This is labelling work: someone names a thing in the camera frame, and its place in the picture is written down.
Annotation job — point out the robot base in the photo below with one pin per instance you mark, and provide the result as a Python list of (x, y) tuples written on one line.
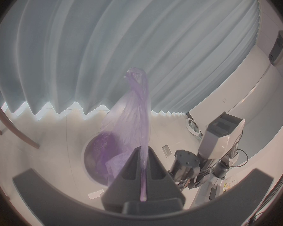
[(220, 180)]

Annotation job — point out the purple plastic bag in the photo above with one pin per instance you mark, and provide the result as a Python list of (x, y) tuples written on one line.
[(134, 116)]

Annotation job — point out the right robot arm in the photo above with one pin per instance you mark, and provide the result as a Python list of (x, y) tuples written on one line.
[(221, 135)]

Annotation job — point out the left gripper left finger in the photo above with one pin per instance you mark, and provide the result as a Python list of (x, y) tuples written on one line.
[(122, 189)]

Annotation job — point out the white trash bin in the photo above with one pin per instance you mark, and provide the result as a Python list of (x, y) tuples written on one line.
[(87, 166)]

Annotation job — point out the white cushioned wooden chair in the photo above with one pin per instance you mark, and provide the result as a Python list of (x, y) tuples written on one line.
[(18, 133)]

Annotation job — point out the white curtain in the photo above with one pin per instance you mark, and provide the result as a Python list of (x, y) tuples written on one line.
[(85, 43)]

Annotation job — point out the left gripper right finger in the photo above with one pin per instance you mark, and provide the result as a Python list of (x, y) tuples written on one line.
[(162, 189)]

